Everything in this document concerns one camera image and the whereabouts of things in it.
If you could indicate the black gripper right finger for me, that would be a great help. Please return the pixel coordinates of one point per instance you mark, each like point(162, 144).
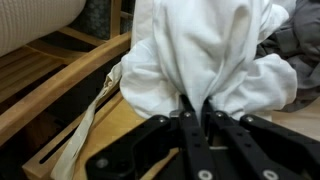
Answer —
point(266, 151)

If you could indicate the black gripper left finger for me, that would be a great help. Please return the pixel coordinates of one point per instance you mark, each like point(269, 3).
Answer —
point(133, 154)

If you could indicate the white shirt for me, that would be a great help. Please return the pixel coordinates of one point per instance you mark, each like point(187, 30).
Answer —
point(206, 50)

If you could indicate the grey sock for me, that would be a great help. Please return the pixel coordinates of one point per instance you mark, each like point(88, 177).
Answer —
point(298, 42)

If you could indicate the wooden chair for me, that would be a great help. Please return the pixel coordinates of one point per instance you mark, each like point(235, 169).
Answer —
point(62, 69)

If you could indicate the white rope laundry hamper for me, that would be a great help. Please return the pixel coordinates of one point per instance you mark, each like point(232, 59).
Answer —
point(22, 21)

